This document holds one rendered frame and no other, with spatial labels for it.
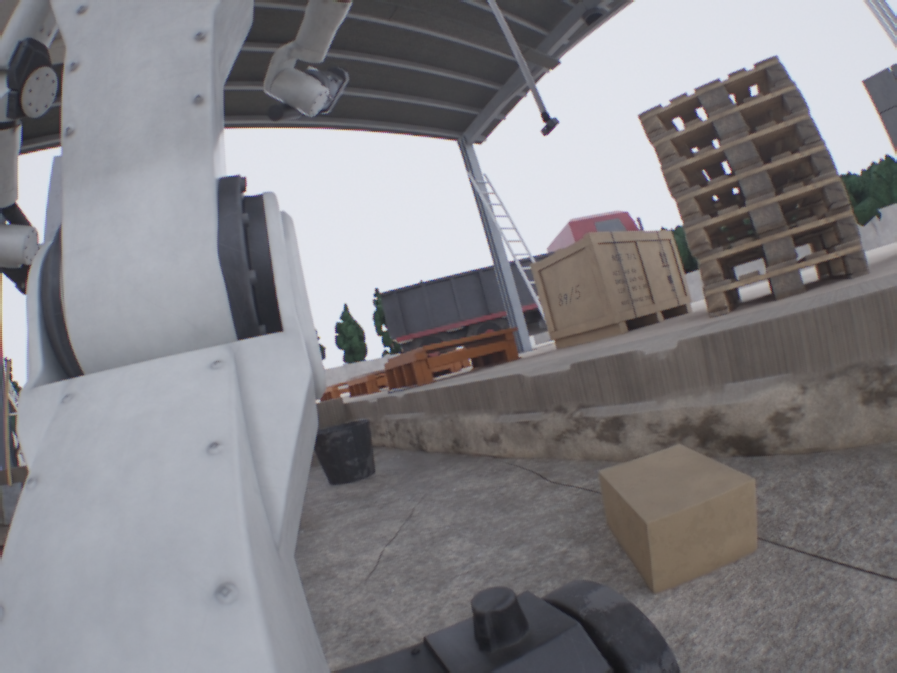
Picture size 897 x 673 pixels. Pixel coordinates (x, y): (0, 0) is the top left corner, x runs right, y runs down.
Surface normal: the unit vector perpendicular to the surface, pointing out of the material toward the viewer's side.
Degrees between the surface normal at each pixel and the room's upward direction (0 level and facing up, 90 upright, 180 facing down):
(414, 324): 90
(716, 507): 90
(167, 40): 111
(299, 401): 66
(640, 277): 90
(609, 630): 31
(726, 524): 90
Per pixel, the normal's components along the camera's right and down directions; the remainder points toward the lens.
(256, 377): 0.24, -0.54
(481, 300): 0.00, -0.07
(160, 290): 0.43, 0.18
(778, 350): -0.81, 0.16
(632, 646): 0.04, -0.81
